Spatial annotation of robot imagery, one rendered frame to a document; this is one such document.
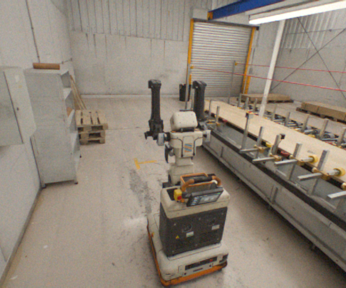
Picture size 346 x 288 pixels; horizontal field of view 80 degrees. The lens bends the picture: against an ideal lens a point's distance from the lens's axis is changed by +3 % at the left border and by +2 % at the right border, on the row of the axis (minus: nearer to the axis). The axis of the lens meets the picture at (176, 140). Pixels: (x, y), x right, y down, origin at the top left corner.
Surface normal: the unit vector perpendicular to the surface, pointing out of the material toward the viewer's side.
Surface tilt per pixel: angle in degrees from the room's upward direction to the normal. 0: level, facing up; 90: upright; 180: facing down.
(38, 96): 90
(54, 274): 0
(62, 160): 90
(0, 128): 90
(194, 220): 90
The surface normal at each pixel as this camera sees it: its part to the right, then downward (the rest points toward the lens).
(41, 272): 0.06, -0.92
